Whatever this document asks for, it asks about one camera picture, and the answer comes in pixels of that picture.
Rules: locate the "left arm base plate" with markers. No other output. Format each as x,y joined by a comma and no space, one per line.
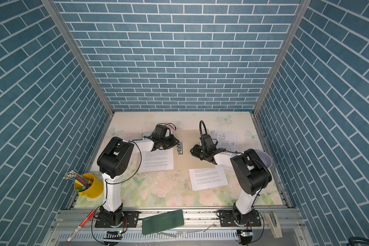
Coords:
129,219

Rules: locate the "technical drawing sheet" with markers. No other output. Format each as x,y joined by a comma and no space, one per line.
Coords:
226,140

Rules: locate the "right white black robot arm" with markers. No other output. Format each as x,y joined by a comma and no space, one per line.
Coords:
251,168

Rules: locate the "coloured pencils bundle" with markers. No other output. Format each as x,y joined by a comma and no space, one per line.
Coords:
82,183

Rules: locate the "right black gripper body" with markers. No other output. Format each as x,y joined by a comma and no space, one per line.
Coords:
205,154

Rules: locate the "printed text sheet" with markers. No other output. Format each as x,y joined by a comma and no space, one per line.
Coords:
207,178
153,161

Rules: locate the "green phone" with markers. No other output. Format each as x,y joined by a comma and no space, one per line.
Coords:
162,222

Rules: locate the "red white marker pen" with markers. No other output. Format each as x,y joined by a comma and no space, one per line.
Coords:
90,215

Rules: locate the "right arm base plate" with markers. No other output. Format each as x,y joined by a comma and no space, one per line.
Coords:
233,218

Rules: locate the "beige paper folder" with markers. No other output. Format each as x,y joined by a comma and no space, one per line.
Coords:
189,138

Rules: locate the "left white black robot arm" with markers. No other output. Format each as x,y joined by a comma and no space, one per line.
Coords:
115,158

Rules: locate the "yellow pencil cup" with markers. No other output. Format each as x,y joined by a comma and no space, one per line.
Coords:
94,190

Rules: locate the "metal folder clip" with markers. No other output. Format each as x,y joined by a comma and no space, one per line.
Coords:
180,148

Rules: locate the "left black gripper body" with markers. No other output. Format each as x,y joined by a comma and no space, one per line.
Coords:
167,142

